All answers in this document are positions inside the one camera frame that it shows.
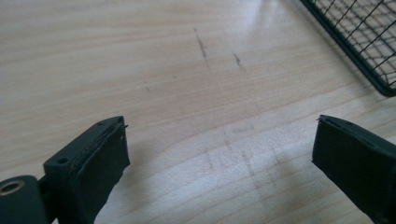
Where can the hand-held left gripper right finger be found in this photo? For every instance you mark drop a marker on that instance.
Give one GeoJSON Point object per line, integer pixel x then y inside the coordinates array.
{"type": "Point", "coordinates": [358, 161]}

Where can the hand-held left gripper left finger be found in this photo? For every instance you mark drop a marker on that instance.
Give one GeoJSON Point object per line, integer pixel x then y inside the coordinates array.
{"type": "Point", "coordinates": [90, 168]}

